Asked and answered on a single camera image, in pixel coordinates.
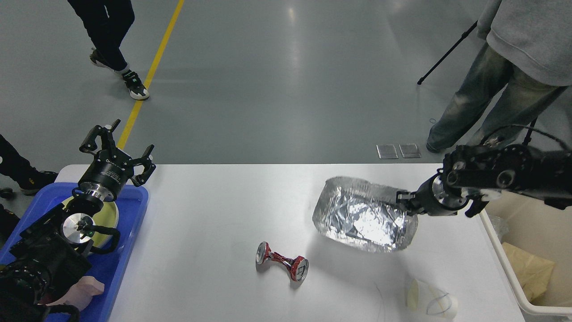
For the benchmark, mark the yellow plate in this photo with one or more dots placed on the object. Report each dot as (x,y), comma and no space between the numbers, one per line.
(75,209)

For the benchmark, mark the clear plastic sheet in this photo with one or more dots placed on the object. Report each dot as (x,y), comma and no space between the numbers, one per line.
(500,226)

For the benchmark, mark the black camera tripod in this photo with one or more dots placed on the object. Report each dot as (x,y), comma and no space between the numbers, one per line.
(463,36)

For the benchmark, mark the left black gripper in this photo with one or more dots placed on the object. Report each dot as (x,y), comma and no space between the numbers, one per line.
(103,179)

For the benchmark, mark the person with black-white sneakers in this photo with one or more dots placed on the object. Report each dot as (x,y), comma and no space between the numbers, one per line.
(107,22)

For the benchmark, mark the beige plastic bin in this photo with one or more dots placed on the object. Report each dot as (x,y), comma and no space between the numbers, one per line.
(543,231)

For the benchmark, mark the blue plastic tray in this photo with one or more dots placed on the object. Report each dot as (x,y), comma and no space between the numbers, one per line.
(108,268)

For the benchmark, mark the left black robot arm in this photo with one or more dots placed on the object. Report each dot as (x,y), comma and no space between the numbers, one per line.
(70,249)

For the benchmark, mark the pink mug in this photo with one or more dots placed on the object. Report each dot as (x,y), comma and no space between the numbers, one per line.
(79,295)

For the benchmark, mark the crushed red can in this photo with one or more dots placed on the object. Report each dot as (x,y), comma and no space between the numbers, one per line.
(297,268)

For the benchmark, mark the metal floor socket plate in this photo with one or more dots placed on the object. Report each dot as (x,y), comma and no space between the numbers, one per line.
(391,151)

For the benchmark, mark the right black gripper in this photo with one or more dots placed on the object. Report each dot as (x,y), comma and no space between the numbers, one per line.
(431,198)

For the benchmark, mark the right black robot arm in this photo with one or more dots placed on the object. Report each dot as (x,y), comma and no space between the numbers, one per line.
(473,175)

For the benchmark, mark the aluminium foil container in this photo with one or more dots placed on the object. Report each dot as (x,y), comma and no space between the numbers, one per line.
(364,215)

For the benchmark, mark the brown paper bag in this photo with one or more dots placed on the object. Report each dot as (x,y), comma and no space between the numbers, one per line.
(533,272)

